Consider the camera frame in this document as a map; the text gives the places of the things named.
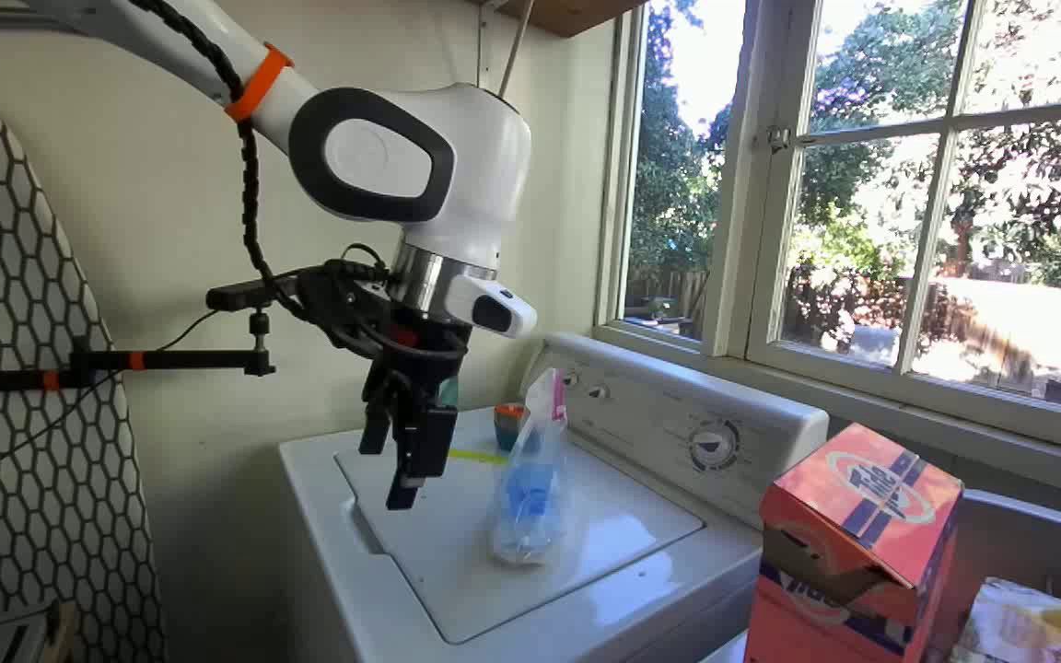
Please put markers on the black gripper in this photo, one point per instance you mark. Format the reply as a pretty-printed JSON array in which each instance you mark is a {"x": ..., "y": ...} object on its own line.
[{"x": 414, "y": 335}]

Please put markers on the clear plastic zip bag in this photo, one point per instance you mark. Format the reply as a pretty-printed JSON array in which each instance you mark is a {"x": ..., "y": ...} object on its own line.
[{"x": 532, "y": 490}]

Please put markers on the white washing machine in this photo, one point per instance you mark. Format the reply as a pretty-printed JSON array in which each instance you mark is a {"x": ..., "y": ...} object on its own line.
[{"x": 578, "y": 552}]

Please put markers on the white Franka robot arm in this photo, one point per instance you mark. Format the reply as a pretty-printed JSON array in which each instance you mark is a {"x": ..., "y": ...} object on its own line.
[{"x": 468, "y": 161}]

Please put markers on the teal clear plastic utensil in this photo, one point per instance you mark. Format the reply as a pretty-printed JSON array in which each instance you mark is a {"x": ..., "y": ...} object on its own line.
[{"x": 449, "y": 393}]

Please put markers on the yellow green plastic utensil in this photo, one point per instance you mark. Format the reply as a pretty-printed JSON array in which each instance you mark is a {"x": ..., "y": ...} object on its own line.
[{"x": 476, "y": 455}]

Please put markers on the orange rimmed blue cup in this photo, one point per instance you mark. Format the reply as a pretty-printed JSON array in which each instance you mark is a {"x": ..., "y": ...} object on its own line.
[{"x": 510, "y": 428}]

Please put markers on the blue detergent scoop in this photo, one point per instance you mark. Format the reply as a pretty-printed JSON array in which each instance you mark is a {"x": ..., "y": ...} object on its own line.
[{"x": 532, "y": 490}]

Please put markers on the small washer knob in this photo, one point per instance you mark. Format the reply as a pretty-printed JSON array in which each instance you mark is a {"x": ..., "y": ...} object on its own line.
[{"x": 593, "y": 394}]

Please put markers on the large washer timer knob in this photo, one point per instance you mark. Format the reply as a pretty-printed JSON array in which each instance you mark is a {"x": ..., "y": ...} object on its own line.
[{"x": 713, "y": 444}]

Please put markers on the hexagon pattern ironing board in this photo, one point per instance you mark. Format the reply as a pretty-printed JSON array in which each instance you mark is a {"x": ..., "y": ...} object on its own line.
[{"x": 26, "y": 405}]

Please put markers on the wooden shelf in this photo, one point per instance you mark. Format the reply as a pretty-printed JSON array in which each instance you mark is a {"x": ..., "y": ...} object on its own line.
[{"x": 569, "y": 11}]

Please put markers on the orange Tide detergent box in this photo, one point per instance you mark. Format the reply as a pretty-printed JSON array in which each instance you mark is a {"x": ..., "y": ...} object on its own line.
[{"x": 850, "y": 539}]

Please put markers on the colourful plastic package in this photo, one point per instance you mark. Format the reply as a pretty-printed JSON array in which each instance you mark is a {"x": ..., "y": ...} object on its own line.
[{"x": 1034, "y": 628}]

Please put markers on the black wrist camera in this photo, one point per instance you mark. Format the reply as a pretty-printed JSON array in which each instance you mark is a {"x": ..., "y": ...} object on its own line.
[{"x": 249, "y": 291}]

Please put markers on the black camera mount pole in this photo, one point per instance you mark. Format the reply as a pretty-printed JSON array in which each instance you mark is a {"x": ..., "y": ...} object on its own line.
[{"x": 163, "y": 360}]

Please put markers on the white window frame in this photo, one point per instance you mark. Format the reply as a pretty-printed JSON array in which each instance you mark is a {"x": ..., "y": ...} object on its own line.
[{"x": 738, "y": 223}]

